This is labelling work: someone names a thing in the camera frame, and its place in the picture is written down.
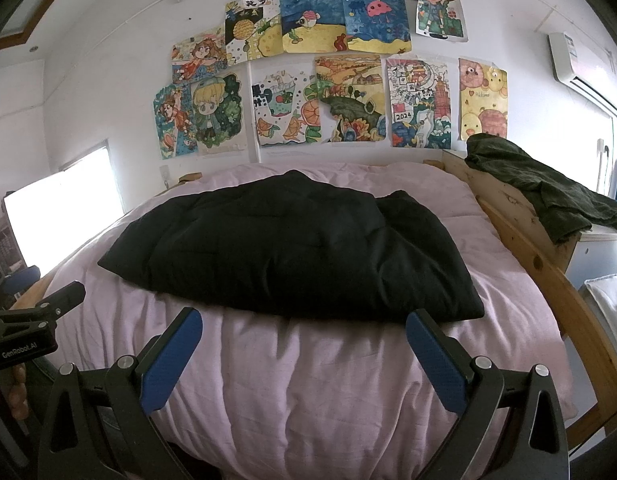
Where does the black padded jacket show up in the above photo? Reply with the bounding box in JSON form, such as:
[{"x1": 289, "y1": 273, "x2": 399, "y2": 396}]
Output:
[{"x1": 97, "y1": 170, "x2": 485, "y2": 324}]

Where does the mermaid drawing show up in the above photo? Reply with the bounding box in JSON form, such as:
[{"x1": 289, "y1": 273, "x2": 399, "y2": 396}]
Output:
[{"x1": 153, "y1": 83, "x2": 199, "y2": 160}]

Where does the white pillow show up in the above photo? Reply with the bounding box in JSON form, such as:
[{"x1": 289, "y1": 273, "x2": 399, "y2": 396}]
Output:
[{"x1": 579, "y1": 272, "x2": 617, "y2": 342}]

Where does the yellow chicks drawing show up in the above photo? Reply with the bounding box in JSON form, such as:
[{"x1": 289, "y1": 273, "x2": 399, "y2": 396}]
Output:
[{"x1": 458, "y1": 57, "x2": 509, "y2": 142}]

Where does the blue chair back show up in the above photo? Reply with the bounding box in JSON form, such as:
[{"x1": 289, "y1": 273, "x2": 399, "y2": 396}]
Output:
[{"x1": 0, "y1": 265, "x2": 42, "y2": 295}]

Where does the wooden-framed skylight window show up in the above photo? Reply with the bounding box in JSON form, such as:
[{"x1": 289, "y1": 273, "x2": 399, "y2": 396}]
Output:
[{"x1": 0, "y1": 0, "x2": 92, "y2": 54}]

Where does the dark green garment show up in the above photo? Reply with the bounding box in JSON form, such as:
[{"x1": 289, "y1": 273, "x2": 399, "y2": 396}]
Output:
[{"x1": 465, "y1": 132, "x2": 617, "y2": 246}]

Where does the hill landscape drawing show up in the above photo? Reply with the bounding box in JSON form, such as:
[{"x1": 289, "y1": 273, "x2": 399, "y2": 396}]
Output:
[{"x1": 315, "y1": 53, "x2": 388, "y2": 144}]

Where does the blond character drawing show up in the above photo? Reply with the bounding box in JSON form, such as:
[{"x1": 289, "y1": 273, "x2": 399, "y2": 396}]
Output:
[{"x1": 190, "y1": 72, "x2": 246, "y2": 156}]

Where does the yellow moon drawing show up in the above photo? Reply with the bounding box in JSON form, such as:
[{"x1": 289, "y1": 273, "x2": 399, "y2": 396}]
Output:
[{"x1": 224, "y1": 0, "x2": 282, "y2": 67}]

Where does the bright window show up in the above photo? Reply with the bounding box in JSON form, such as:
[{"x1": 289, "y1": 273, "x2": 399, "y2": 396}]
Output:
[{"x1": 2, "y1": 142, "x2": 125, "y2": 267}]

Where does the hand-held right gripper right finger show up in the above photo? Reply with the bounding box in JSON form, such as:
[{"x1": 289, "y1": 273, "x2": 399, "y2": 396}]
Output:
[{"x1": 406, "y1": 310, "x2": 569, "y2": 480}]

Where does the white air conditioner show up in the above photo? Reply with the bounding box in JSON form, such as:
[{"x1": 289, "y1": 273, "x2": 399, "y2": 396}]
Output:
[{"x1": 547, "y1": 31, "x2": 617, "y2": 119}]

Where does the striped fish sea drawing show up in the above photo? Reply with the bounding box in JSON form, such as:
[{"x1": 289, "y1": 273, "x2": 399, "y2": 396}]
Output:
[{"x1": 278, "y1": 0, "x2": 349, "y2": 55}]

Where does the turtles drawing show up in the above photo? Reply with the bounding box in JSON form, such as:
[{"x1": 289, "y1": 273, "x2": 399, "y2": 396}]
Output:
[{"x1": 251, "y1": 60, "x2": 323, "y2": 147}]

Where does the pink jellyfish drawing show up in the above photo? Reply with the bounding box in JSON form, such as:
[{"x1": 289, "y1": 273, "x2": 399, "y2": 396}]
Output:
[{"x1": 341, "y1": 0, "x2": 413, "y2": 55}]

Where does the dark storage basket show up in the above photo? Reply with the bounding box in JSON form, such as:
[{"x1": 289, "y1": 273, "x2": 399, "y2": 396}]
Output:
[{"x1": 0, "y1": 226, "x2": 27, "y2": 277}]

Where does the wooden bed frame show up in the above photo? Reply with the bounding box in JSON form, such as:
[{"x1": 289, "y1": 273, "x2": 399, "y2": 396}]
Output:
[{"x1": 8, "y1": 149, "x2": 617, "y2": 438}]

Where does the brown-haired girl drawing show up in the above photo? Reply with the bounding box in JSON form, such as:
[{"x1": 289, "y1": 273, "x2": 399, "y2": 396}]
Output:
[{"x1": 170, "y1": 27, "x2": 228, "y2": 84}]

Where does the red-haired character drawing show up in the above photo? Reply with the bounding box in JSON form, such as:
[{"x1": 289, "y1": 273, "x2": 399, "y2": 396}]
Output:
[{"x1": 399, "y1": 0, "x2": 471, "y2": 44}]

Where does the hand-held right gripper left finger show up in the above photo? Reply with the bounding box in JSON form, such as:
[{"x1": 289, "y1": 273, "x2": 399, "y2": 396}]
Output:
[{"x1": 37, "y1": 306, "x2": 204, "y2": 480}]

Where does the white cabinet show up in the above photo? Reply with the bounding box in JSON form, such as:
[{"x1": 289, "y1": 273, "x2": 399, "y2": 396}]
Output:
[{"x1": 570, "y1": 231, "x2": 617, "y2": 292}]

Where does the person's left hand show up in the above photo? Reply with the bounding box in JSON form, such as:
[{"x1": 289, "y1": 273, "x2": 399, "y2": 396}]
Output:
[{"x1": 0, "y1": 362, "x2": 30, "y2": 422}]

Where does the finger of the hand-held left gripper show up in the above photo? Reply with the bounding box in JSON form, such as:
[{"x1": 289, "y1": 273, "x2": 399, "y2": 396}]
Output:
[{"x1": 8, "y1": 281, "x2": 86, "y2": 330}]

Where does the pink blanket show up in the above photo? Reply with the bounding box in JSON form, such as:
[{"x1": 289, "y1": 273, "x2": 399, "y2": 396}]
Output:
[{"x1": 41, "y1": 162, "x2": 579, "y2": 480}]

